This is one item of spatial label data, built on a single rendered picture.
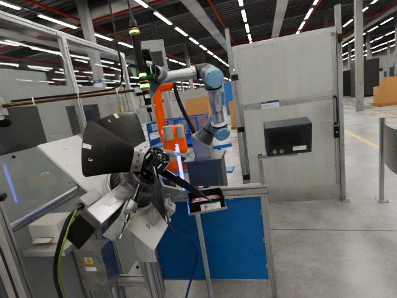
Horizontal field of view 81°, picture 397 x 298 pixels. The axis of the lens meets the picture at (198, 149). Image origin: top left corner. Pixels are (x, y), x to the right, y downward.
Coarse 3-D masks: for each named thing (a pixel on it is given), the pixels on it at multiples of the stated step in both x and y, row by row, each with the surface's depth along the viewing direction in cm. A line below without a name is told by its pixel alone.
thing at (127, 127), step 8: (120, 112) 124; (128, 112) 127; (104, 120) 118; (112, 120) 119; (120, 120) 121; (128, 120) 122; (136, 120) 124; (112, 128) 117; (120, 128) 118; (128, 128) 119; (136, 128) 120; (120, 136) 116; (128, 136) 117; (136, 136) 118; (144, 136) 119; (136, 144) 115
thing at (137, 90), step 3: (135, 90) 111; (138, 90) 112; (135, 93) 114; (138, 93) 111; (141, 93) 112; (138, 96) 115; (141, 96) 113; (141, 99) 113; (141, 102) 113; (144, 102) 114; (141, 105) 113; (144, 105) 113; (147, 105) 113; (150, 105) 113; (153, 105) 114
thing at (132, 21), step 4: (132, 16) 107; (132, 20) 107; (132, 24) 107; (136, 24) 109; (144, 92) 113; (148, 92) 114; (144, 96) 114; (148, 96) 114; (144, 100) 114; (148, 100) 114; (148, 104) 114; (148, 108) 115
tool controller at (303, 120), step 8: (280, 120) 143; (288, 120) 140; (296, 120) 138; (304, 120) 136; (264, 128) 141; (272, 128) 136; (280, 128) 135; (288, 128) 134; (296, 128) 133; (304, 128) 133; (264, 136) 148; (272, 136) 137; (280, 136) 137; (288, 136) 136; (296, 136) 135; (304, 136) 135; (272, 144) 140; (280, 144) 139; (288, 144) 139; (296, 144) 138; (304, 144) 137; (272, 152) 142; (280, 152) 139; (288, 152) 141; (296, 152) 140; (304, 152) 140
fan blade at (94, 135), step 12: (84, 132) 87; (96, 132) 91; (108, 132) 95; (96, 144) 89; (108, 144) 93; (120, 144) 98; (84, 156) 84; (96, 156) 88; (108, 156) 92; (120, 156) 97; (132, 156) 102; (84, 168) 83; (96, 168) 88; (108, 168) 92; (120, 168) 97
